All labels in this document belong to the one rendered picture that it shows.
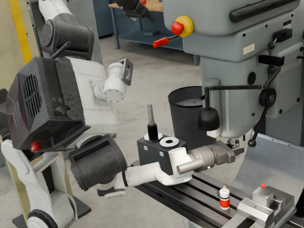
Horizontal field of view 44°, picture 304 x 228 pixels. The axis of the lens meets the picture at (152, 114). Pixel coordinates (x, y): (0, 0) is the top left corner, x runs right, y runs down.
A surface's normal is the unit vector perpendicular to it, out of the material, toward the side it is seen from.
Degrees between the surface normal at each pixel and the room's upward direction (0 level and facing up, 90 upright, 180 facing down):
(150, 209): 0
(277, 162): 63
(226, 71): 90
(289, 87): 90
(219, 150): 0
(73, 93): 58
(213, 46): 90
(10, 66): 90
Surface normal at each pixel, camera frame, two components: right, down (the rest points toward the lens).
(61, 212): 0.87, -0.04
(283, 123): -0.73, 0.36
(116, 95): -0.07, 0.79
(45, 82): 0.74, -0.39
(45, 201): -0.43, 0.43
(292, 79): 0.68, 0.25
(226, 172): -0.11, -0.90
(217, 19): -0.13, 0.44
